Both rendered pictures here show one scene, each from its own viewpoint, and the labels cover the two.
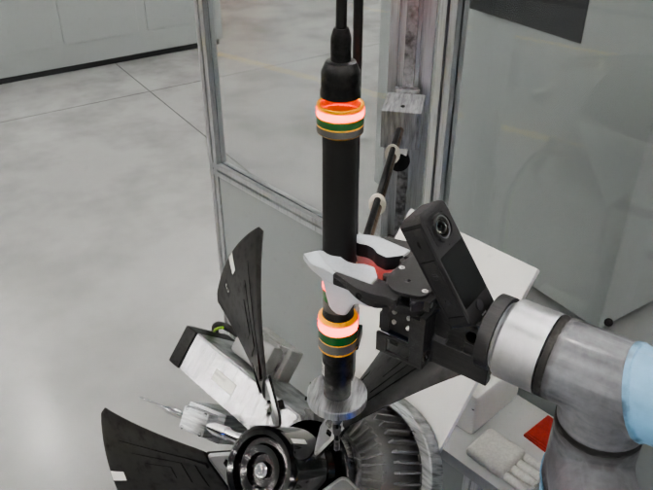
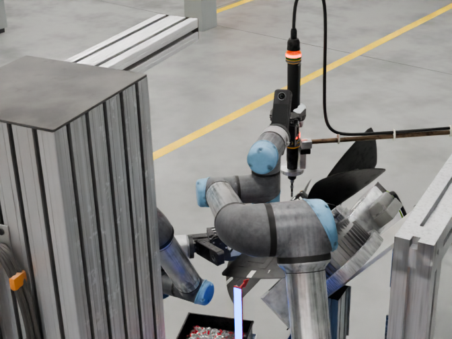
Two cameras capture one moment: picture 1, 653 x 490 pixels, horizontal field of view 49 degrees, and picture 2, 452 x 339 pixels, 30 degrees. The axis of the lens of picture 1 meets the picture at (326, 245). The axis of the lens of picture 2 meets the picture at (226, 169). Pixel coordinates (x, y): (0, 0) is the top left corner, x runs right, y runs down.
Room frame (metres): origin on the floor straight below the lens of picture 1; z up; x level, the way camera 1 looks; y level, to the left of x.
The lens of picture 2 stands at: (-0.23, -2.05, 2.48)
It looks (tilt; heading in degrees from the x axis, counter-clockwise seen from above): 26 degrees down; 73
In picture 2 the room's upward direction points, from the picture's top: 2 degrees counter-clockwise
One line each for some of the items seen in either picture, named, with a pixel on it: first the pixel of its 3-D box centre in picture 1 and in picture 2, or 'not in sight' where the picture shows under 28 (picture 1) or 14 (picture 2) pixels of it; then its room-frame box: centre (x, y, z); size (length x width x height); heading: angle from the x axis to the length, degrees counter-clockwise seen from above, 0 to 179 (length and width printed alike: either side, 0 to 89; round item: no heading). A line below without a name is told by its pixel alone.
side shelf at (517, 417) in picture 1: (484, 428); not in sight; (1.07, -0.33, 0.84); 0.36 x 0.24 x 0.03; 43
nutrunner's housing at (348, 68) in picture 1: (338, 253); (292, 106); (0.61, -0.01, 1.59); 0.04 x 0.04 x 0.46
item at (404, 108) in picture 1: (403, 119); not in sight; (1.23, -0.14, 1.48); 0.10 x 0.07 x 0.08; 168
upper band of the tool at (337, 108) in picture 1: (340, 118); (293, 56); (0.61, -0.01, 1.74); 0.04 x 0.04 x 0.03
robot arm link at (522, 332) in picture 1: (526, 341); (275, 140); (0.49, -0.18, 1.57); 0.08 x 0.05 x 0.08; 143
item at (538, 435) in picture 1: (551, 435); not in sight; (1.03, -0.46, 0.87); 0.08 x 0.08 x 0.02; 38
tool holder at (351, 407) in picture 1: (338, 362); (295, 155); (0.62, -0.01, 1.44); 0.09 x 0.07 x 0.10; 168
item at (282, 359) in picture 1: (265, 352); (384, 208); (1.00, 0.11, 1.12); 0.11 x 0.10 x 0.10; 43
